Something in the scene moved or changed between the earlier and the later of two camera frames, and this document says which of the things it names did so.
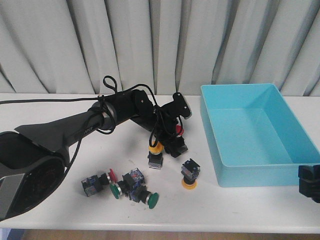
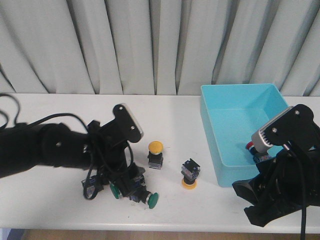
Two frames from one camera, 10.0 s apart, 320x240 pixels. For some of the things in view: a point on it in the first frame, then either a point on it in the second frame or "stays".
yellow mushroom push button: [155, 157] stays
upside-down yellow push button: [190, 170] stays
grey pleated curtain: [70, 46] stays
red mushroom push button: [179, 131] to [250, 147]
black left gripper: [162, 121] to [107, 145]
